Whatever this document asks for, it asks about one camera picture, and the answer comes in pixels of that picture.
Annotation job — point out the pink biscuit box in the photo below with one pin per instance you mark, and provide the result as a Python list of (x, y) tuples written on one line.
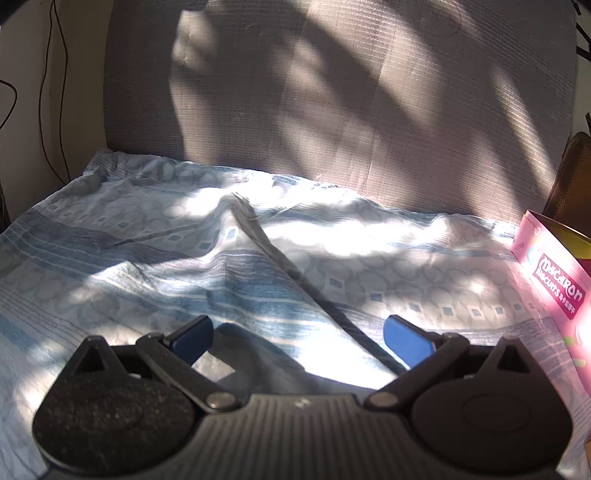
[(554, 281)]

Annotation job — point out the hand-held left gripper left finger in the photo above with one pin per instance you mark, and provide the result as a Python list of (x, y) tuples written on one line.
[(194, 341)]

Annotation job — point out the blue patterned bedsheet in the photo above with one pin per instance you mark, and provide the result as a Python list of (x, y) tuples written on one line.
[(138, 258)]

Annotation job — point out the grey fabric headboard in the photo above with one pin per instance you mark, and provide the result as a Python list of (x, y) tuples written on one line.
[(323, 92)]

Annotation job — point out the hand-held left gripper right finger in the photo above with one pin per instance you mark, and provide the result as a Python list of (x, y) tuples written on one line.
[(406, 341)]

